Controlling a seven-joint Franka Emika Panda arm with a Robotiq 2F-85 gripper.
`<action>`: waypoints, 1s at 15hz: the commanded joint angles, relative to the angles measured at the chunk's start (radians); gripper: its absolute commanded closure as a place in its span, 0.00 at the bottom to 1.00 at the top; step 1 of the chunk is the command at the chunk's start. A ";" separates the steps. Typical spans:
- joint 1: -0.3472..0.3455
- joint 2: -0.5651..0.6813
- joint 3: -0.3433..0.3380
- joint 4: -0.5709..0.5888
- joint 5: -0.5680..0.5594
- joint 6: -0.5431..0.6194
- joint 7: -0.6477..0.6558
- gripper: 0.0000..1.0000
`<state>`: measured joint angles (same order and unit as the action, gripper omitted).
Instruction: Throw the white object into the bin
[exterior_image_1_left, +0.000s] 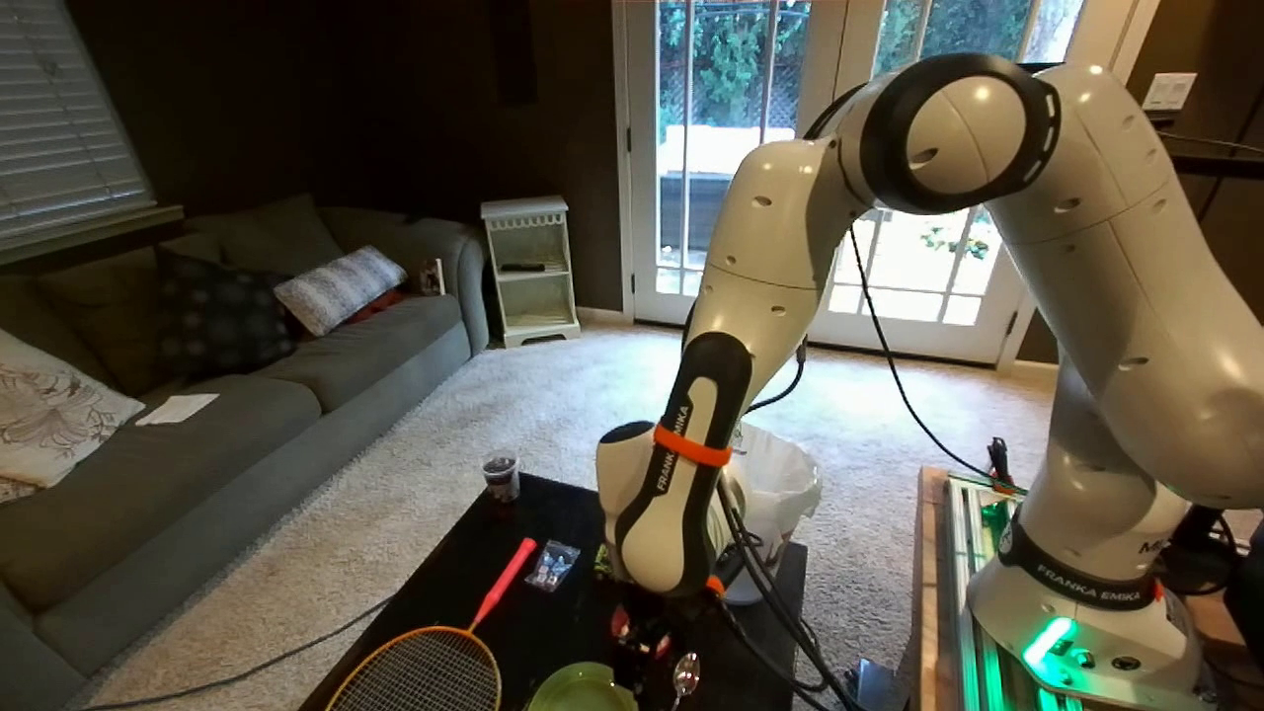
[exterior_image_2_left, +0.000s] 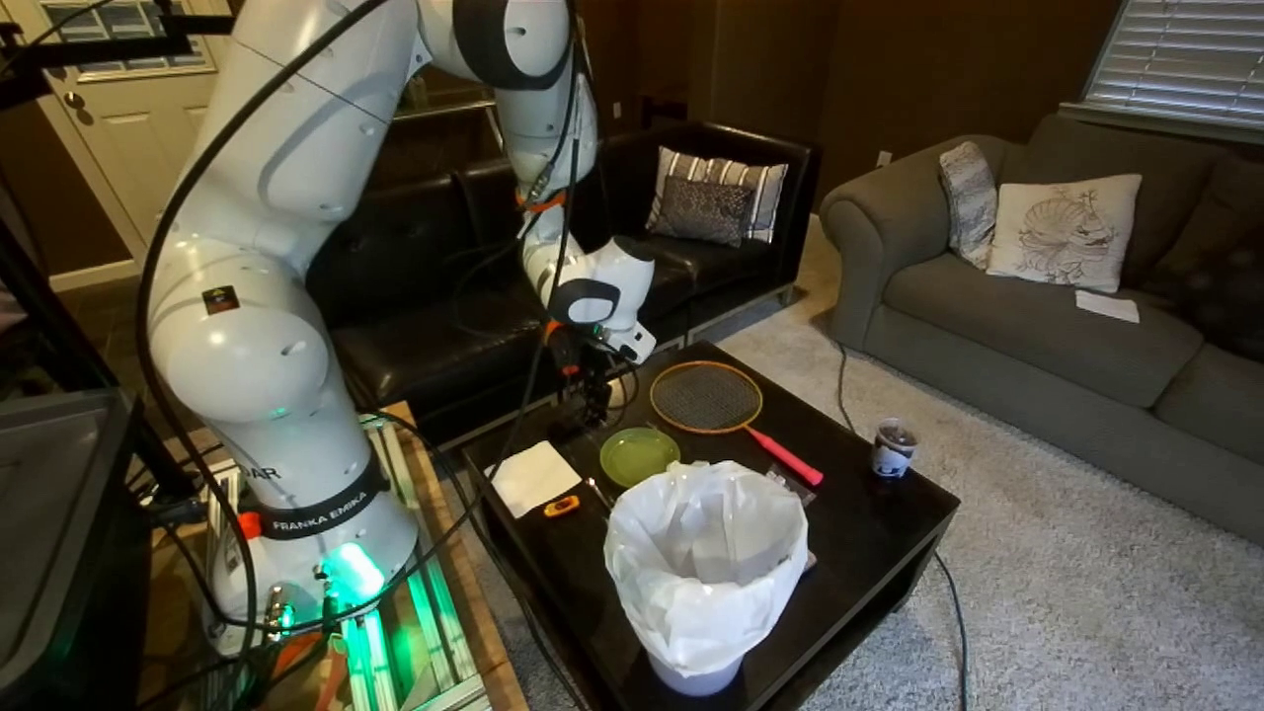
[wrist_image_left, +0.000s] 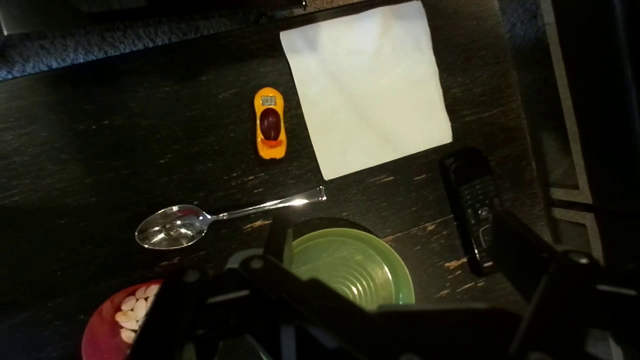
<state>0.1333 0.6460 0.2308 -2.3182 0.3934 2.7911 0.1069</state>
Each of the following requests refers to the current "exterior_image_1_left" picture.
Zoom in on black coffee table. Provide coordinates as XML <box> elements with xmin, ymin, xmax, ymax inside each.
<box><xmin>296</xmin><ymin>471</ymin><xmax>809</xmax><ymax>711</ymax></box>

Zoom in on white printed pillow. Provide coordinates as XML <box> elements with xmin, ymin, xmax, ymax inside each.
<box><xmin>0</xmin><ymin>325</ymin><xmax>151</xmax><ymax>507</ymax></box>

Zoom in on white side shelf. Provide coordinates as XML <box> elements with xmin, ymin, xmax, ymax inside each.
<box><xmin>477</xmin><ymin>194</ymin><xmax>584</xmax><ymax>353</ymax></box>

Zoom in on green plate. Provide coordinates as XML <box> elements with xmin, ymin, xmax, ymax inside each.
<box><xmin>525</xmin><ymin>661</ymin><xmax>646</xmax><ymax>711</ymax></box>

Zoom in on small plastic packet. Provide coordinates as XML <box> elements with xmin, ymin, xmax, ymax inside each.
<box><xmin>522</xmin><ymin>539</ymin><xmax>584</xmax><ymax>595</ymax></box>

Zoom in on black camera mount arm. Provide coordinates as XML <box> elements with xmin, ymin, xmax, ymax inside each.
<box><xmin>1157</xmin><ymin>124</ymin><xmax>1264</xmax><ymax>179</ymax></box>

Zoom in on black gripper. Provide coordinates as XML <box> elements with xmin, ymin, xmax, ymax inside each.
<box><xmin>616</xmin><ymin>581</ymin><xmax>725</xmax><ymax>633</ymax></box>

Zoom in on grey fabric sofa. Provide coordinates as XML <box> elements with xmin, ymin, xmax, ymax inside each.
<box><xmin>0</xmin><ymin>194</ymin><xmax>496</xmax><ymax>711</ymax></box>

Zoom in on grey striped pillow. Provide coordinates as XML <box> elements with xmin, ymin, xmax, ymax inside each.
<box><xmin>275</xmin><ymin>242</ymin><xmax>411</xmax><ymax>341</ymax></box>

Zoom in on badminton racket with red handle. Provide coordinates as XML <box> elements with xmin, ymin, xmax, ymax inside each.
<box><xmin>325</xmin><ymin>533</ymin><xmax>546</xmax><ymax>711</ymax></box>

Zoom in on metal spoon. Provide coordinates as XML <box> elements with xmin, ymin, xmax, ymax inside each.
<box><xmin>670</xmin><ymin>649</ymin><xmax>706</xmax><ymax>708</ymax></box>

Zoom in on white paper sheet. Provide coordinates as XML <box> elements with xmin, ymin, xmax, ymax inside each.
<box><xmin>132</xmin><ymin>390</ymin><xmax>221</xmax><ymax>431</ymax></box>

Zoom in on dark dotted pillow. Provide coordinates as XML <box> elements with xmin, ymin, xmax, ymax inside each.
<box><xmin>156</xmin><ymin>244</ymin><xmax>300</xmax><ymax>388</ymax></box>

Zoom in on white light switch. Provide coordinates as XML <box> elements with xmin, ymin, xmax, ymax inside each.
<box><xmin>1140</xmin><ymin>68</ymin><xmax>1200</xmax><ymax>116</ymax></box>

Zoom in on white window blinds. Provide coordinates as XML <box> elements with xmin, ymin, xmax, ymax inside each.
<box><xmin>0</xmin><ymin>0</ymin><xmax>186</xmax><ymax>262</ymax></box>

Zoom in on small printed cup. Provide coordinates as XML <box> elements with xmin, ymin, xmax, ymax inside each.
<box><xmin>477</xmin><ymin>452</ymin><xmax>525</xmax><ymax>507</ymax></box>

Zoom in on white french doors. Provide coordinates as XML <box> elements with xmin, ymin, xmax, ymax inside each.
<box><xmin>608</xmin><ymin>0</ymin><xmax>1163</xmax><ymax>373</ymax></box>

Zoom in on black floor cable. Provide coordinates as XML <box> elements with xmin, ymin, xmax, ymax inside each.
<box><xmin>77</xmin><ymin>591</ymin><xmax>405</xmax><ymax>711</ymax></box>

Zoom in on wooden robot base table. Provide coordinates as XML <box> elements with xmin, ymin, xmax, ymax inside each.
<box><xmin>910</xmin><ymin>467</ymin><xmax>1264</xmax><ymax>711</ymax></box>

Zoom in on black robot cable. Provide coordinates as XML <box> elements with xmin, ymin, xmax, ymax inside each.
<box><xmin>706</xmin><ymin>212</ymin><xmax>1024</xmax><ymax>711</ymax></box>

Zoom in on white trash bin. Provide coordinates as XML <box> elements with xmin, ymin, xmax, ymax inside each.
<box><xmin>720</xmin><ymin>524</ymin><xmax>800</xmax><ymax>608</ymax></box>

